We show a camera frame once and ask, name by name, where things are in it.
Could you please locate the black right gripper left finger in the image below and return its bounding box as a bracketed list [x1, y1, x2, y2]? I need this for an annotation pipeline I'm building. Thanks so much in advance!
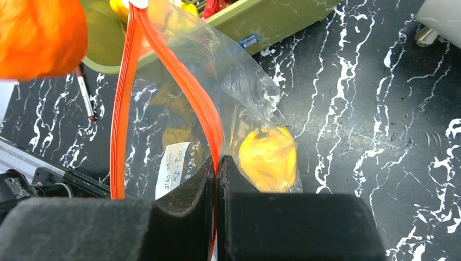
[1, 159, 213, 260]

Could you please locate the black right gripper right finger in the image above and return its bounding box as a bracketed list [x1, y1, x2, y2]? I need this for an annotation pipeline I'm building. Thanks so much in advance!
[217, 156, 386, 260]

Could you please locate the yellow toy bell pepper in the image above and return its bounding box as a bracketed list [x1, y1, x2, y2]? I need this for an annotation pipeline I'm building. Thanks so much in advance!
[239, 127, 297, 192]

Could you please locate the clear zip bag orange zipper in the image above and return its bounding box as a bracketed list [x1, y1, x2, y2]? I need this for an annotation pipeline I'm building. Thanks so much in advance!
[109, 0, 303, 202]

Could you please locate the orange toy fruit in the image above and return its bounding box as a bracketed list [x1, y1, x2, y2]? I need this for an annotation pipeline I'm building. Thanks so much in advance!
[1, 1, 89, 81]

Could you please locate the red white marker pen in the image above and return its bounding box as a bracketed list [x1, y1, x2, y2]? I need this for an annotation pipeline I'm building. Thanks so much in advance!
[74, 64, 96, 121]

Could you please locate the olive green plastic bin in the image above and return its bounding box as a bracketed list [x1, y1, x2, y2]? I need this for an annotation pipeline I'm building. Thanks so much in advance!
[81, 1, 339, 75]

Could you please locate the yellow toy pepper small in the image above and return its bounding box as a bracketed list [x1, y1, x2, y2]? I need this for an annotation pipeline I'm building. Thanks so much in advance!
[109, 0, 129, 23]

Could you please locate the white cylindrical appliance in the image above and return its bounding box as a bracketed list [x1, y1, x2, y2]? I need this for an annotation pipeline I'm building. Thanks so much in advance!
[416, 0, 460, 48]

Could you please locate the black motor base mount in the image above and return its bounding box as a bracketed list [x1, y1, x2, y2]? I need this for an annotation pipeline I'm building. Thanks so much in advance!
[1, 167, 110, 221]

